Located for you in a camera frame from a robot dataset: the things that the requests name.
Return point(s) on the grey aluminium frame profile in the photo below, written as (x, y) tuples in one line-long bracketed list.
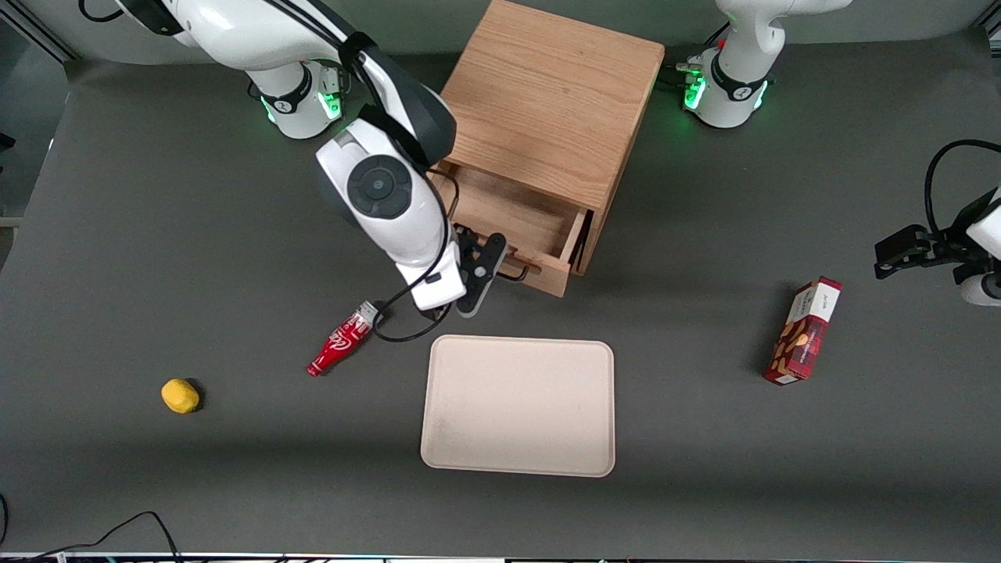
[(39, 31)]

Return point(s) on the beige rectangular tray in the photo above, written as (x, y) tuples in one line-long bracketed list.
[(518, 407)]

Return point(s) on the red cola bottle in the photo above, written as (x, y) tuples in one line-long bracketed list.
[(340, 344)]

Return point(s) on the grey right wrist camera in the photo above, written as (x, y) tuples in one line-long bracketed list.
[(474, 303)]

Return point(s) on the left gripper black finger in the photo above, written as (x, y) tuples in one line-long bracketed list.
[(903, 244), (899, 267)]

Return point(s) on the red plaid cookie box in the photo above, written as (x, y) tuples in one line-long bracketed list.
[(805, 332)]

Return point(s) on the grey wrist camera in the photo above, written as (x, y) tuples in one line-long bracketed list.
[(474, 303), (981, 291)]

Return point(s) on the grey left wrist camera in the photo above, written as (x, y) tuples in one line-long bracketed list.
[(981, 291)]

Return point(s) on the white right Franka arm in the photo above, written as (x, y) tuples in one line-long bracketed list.
[(375, 188)]

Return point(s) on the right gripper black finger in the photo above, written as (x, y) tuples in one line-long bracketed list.
[(494, 252), (471, 262)]

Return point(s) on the light oak two-drawer cabinet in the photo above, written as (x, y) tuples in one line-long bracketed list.
[(547, 94)]

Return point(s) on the oak drawer with box interior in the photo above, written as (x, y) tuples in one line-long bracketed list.
[(516, 211)]

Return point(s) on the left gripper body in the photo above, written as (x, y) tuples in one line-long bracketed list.
[(952, 244)]

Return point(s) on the small yellow lemon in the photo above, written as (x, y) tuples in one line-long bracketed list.
[(180, 396)]

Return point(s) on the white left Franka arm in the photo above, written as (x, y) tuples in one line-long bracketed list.
[(743, 47)]

